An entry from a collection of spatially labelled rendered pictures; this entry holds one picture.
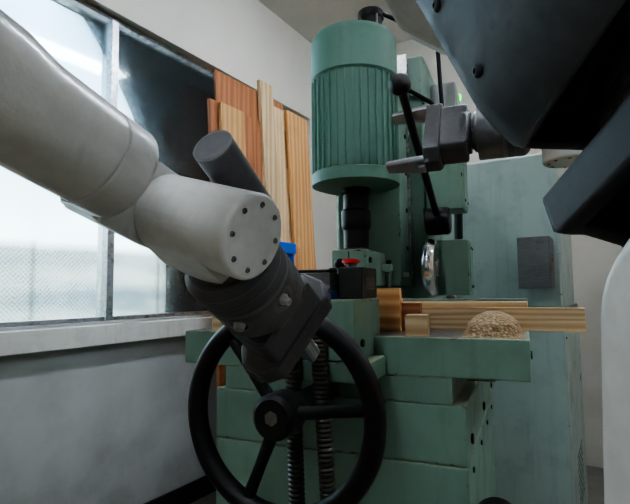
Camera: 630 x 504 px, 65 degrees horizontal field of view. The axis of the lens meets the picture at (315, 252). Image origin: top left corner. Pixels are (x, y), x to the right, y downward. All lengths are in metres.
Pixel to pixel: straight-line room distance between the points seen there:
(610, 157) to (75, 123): 0.27
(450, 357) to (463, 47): 0.55
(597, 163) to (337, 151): 0.71
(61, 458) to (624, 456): 2.01
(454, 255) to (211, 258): 0.80
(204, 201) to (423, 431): 0.56
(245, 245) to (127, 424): 1.95
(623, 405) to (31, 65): 0.30
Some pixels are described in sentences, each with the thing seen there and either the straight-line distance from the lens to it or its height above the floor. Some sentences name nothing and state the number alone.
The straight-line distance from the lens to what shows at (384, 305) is 0.89.
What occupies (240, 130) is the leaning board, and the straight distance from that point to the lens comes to 2.64.
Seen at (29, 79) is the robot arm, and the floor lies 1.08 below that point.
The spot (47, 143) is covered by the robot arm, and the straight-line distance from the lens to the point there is 0.30.
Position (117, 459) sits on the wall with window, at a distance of 2.28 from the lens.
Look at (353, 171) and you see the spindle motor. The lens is 0.92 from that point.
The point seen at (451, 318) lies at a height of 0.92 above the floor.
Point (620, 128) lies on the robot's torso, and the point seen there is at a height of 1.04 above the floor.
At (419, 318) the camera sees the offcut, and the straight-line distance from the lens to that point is 0.80.
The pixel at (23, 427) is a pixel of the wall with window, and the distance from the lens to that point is 2.03.
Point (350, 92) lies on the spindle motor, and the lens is 0.98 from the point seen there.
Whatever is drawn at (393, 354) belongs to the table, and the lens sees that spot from 0.80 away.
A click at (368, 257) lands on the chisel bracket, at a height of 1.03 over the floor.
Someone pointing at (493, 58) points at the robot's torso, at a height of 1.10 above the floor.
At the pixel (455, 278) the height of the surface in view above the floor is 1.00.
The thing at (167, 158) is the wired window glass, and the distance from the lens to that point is 2.51.
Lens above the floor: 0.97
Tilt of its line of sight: 5 degrees up
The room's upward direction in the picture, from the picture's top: 1 degrees counter-clockwise
